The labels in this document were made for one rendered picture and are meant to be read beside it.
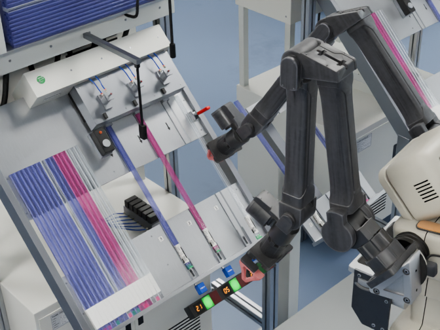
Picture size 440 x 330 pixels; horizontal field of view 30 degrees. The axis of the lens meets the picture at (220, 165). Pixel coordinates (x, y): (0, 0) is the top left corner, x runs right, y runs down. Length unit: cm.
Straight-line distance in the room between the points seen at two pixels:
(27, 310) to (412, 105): 129
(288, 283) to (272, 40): 287
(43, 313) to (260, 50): 327
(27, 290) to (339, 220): 122
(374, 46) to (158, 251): 87
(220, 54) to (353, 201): 376
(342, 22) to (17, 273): 131
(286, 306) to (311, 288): 44
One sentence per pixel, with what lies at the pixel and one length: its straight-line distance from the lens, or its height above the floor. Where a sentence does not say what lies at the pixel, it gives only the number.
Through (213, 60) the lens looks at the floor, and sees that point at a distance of 534.
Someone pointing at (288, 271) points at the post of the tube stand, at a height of 40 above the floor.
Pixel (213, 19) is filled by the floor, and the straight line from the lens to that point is 596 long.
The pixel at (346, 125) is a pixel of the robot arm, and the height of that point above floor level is 149.
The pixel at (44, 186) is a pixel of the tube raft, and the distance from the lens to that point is 234.
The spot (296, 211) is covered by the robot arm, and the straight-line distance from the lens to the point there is 181.
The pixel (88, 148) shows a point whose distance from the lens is 244.
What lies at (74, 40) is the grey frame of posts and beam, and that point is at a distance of 243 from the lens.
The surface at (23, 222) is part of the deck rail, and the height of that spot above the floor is 98.
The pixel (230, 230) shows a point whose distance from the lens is 254.
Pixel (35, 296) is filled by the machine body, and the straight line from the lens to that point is 261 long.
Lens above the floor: 231
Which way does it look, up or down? 33 degrees down
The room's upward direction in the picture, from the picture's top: 2 degrees counter-clockwise
